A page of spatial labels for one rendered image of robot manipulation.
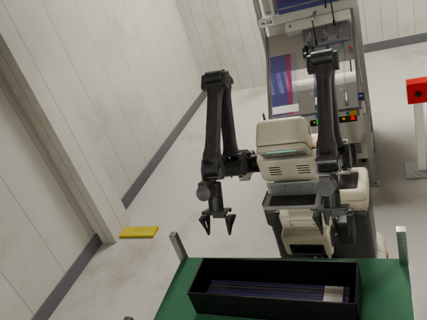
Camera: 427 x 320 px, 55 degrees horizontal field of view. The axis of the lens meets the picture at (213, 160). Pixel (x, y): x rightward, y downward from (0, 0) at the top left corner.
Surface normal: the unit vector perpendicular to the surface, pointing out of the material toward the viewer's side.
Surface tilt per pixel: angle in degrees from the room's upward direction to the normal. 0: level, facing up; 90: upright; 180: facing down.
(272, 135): 43
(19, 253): 90
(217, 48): 90
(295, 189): 90
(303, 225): 98
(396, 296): 0
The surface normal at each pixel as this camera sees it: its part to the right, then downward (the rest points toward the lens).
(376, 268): -0.29, -0.83
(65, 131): 0.91, -0.09
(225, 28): -0.29, 0.55
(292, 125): -0.43, -0.24
